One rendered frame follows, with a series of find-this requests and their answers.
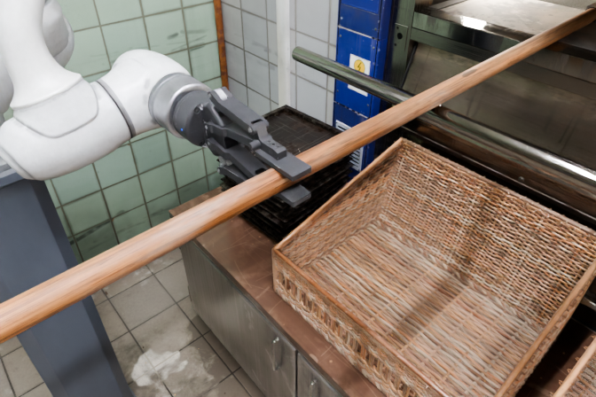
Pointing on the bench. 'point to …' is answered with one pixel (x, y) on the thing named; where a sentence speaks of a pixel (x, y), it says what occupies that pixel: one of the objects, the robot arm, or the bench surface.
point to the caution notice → (359, 69)
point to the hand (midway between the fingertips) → (284, 175)
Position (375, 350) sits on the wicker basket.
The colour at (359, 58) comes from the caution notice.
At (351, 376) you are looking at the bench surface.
